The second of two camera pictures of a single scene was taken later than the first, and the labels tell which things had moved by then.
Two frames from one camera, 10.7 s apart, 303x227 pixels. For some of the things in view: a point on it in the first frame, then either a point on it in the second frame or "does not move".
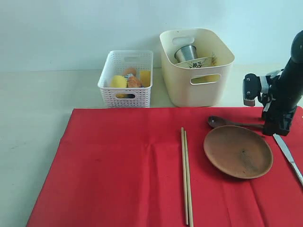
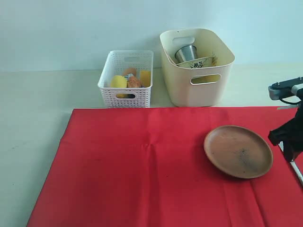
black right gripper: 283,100 -> 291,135
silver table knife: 285,148 does not move
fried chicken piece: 133,82 does not move
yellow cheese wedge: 145,78 does not move
